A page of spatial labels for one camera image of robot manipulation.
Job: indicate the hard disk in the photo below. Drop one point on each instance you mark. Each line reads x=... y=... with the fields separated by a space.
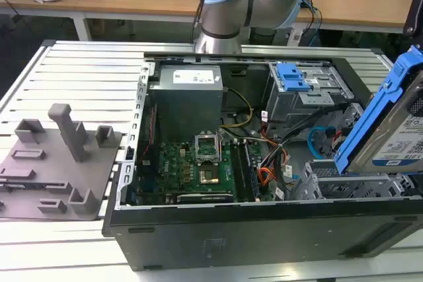
x=390 y=123

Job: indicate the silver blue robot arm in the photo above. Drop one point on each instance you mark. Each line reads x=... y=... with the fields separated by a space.
x=228 y=8

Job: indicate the perforated metal disk bay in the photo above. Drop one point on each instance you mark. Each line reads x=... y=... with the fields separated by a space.
x=357 y=186

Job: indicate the blue plastic drive latch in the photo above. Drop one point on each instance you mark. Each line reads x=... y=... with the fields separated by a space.
x=292 y=77

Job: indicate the grey optical drive cage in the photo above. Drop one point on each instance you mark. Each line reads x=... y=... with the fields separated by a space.
x=297 y=103

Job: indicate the black bin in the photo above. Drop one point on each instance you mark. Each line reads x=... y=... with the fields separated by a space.
x=262 y=35

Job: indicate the RAM stick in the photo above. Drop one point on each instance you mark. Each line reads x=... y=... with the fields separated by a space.
x=251 y=173

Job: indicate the grey power supply unit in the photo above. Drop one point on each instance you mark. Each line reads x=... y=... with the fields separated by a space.
x=186 y=97

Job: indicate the CPU socket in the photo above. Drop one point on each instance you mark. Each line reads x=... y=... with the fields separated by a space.
x=209 y=176

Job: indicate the black open PC case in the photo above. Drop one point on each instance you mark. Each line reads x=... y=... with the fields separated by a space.
x=251 y=235

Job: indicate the black graphics card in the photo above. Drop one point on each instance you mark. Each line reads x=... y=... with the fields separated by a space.
x=205 y=197

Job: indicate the green motherboard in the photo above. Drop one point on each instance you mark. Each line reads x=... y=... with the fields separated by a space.
x=178 y=169

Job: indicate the grey parts rack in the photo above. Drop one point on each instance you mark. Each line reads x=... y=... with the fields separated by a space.
x=56 y=169

